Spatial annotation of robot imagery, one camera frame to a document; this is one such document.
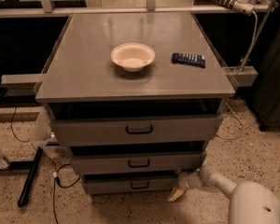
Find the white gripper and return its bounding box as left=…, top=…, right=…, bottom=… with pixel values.
left=167, top=171, right=203, bottom=202

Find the grey bottom drawer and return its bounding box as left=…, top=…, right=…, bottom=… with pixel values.
left=82, top=171, right=177, bottom=195

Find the grey drawer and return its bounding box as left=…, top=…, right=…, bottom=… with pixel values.
left=71, top=151, right=206, bottom=175
left=50, top=115, right=222, bottom=147
left=82, top=171, right=177, bottom=195

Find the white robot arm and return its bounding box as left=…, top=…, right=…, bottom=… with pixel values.
left=168, top=165, right=280, bottom=224

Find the grey top drawer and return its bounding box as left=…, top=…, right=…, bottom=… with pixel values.
left=50, top=115, right=222, bottom=147

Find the grey middle drawer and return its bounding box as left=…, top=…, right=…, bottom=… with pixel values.
left=71, top=151, right=206, bottom=175

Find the grey drawer cabinet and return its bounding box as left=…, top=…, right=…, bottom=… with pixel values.
left=35, top=11, right=237, bottom=195

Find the dark blue snack packet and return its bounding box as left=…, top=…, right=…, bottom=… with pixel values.
left=172, top=53, right=205, bottom=68

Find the dark cabinet at right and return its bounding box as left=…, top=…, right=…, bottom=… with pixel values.
left=247, top=0, right=280, bottom=132

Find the black bar on floor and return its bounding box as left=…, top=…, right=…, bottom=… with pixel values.
left=18, top=147, right=43, bottom=207

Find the white emergency stop button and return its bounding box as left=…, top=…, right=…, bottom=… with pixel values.
left=212, top=0, right=255, bottom=15

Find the black floor cable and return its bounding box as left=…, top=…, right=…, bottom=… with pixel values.
left=9, top=105, right=81, bottom=224

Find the white cable right side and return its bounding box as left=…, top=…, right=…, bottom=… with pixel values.
left=215, top=9, right=259, bottom=141

